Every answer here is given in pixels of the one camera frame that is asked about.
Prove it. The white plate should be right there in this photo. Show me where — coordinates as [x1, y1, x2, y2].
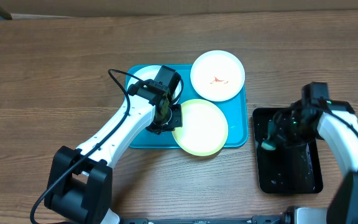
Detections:
[126, 65, 183, 104]
[190, 50, 246, 102]

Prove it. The green sponge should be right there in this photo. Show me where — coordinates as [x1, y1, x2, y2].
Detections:
[261, 120, 277, 151]

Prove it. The yellow-green plate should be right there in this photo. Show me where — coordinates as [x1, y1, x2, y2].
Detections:
[172, 99, 228, 156]

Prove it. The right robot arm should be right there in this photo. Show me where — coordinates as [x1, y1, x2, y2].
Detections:
[262, 82, 358, 223]

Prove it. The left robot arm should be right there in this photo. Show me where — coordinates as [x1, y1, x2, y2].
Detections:
[32, 65, 184, 223]

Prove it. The black plastic tray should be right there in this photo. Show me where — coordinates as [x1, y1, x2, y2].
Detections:
[252, 108, 323, 194]

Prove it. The teal plastic tray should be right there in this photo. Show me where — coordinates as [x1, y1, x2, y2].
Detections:
[129, 64, 249, 149]

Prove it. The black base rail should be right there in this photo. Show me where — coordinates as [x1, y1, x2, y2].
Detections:
[119, 215, 283, 224]

